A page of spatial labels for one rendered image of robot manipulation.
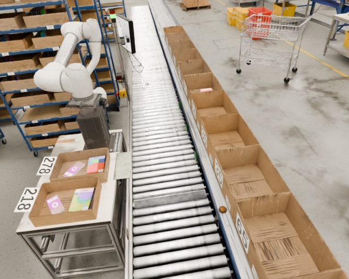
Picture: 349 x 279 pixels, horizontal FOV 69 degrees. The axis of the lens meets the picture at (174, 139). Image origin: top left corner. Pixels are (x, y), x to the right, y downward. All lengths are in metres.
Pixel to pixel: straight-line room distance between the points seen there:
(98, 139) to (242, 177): 1.16
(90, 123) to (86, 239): 1.11
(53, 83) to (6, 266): 1.63
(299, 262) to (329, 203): 1.59
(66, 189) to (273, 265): 1.38
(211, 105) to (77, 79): 1.14
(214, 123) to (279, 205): 0.79
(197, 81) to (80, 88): 1.20
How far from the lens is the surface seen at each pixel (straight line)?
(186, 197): 1.70
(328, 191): 3.03
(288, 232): 1.47
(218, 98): 2.32
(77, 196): 1.83
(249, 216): 1.47
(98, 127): 2.08
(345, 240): 2.72
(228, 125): 2.00
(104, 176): 1.88
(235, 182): 1.62
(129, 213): 1.70
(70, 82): 1.95
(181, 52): 3.32
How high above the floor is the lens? 2.07
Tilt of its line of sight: 37 degrees down
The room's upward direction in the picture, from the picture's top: 5 degrees counter-clockwise
